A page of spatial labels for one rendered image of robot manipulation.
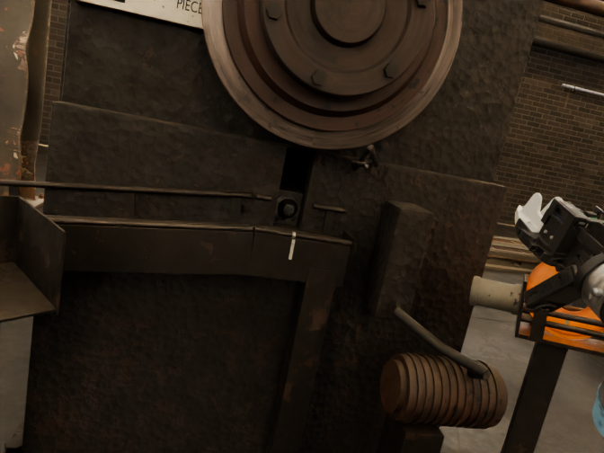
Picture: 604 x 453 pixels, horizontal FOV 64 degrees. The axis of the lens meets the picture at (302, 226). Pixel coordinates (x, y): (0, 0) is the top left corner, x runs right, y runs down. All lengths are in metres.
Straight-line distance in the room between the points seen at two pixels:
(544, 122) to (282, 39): 7.87
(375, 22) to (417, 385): 0.63
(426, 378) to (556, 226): 0.38
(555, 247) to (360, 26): 0.44
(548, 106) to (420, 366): 7.78
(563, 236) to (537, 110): 7.79
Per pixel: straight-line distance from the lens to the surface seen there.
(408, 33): 0.88
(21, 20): 3.67
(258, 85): 0.89
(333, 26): 0.84
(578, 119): 8.93
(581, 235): 0.73
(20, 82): 3.65
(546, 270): 1.05
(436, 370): 0.98
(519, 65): 1.25
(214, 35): 0.91
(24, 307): 0.77
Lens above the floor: 0.92
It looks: 12 degrees down
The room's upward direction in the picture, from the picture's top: 11 degrees clockwise
